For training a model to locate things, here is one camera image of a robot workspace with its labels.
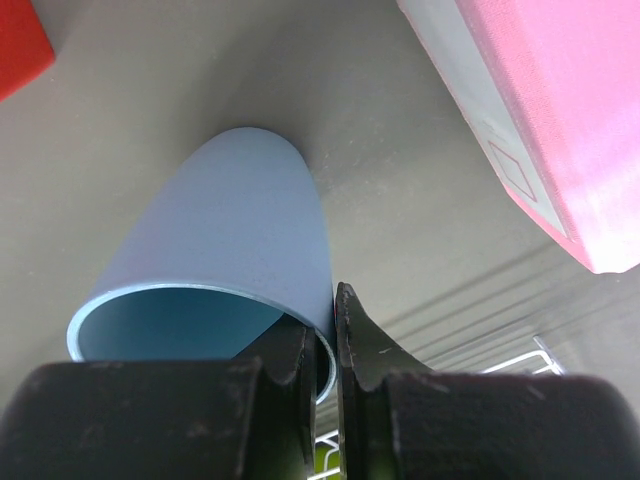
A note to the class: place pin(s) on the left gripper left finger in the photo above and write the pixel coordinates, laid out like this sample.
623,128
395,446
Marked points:
250,417

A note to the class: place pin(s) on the white wire dish rack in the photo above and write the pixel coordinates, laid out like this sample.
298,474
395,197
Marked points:
440,425

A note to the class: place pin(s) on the red cube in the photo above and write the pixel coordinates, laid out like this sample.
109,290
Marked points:
25,48

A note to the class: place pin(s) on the blue plastic cup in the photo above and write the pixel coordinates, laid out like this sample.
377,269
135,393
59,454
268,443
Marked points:
234,241

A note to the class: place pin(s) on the pink ring binder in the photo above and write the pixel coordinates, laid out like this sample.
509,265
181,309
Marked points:
550,89

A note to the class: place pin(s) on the lime green plate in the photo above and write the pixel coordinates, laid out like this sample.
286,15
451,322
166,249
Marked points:
327,462

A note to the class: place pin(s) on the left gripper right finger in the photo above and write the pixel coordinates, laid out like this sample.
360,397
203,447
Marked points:
602,437

